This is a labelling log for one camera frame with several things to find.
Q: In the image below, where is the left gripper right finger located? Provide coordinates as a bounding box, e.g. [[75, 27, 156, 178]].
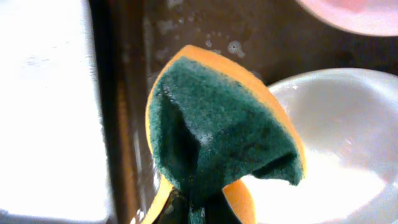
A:
[[205, 191, 241, 224]]

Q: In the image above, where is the brown plastic tray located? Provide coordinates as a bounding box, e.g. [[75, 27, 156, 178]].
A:
[[89, 0, 397, 223]]

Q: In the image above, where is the yellow green sponge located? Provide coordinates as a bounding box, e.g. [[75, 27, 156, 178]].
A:
[[143, 45, 307, 223]]

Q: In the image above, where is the white plate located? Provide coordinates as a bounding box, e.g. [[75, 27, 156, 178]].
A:
[[244, 68, 397, 223]]

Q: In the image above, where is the small metal tray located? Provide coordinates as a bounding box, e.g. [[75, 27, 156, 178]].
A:
[[1, 1, 116, 223]]

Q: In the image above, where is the pink plate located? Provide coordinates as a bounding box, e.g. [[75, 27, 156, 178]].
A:
[[297, 0, 397, 37]]

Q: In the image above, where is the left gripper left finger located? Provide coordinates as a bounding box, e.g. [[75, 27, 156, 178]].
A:
[[153, 189, 190, 224]]

